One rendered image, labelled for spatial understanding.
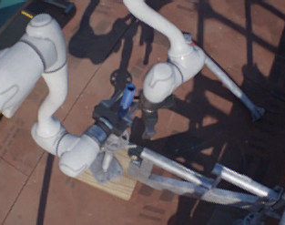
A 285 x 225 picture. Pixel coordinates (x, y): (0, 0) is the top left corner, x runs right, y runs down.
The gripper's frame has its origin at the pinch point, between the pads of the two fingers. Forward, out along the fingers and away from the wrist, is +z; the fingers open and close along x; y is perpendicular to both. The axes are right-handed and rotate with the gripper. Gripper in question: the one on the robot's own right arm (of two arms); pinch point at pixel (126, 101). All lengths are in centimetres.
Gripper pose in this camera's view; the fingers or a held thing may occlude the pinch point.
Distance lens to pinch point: 200.7
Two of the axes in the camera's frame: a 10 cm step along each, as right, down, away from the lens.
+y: 1.9, -4.7, -8.6
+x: -8.1, -5.8, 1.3
